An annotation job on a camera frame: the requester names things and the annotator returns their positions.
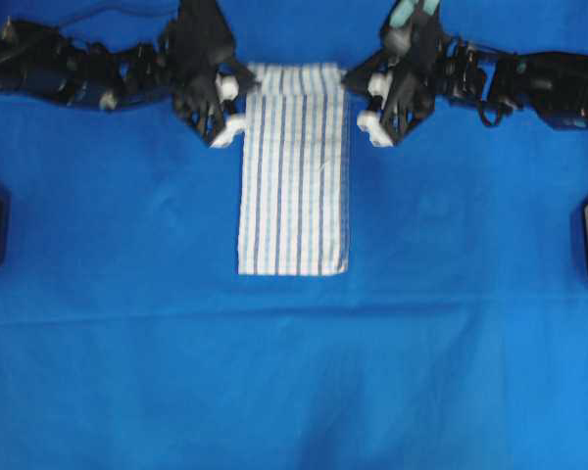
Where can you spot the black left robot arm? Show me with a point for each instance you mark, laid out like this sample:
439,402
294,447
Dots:
38,61

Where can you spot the blue striped white towel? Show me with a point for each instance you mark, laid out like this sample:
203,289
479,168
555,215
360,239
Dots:
294,207

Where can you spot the blue table cloth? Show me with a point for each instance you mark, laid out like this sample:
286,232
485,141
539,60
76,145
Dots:
456,339

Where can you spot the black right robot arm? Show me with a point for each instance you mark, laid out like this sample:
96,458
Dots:
495,83

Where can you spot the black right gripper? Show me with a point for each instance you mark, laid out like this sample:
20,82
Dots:
394,79

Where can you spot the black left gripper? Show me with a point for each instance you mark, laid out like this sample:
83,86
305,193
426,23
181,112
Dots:
206,77

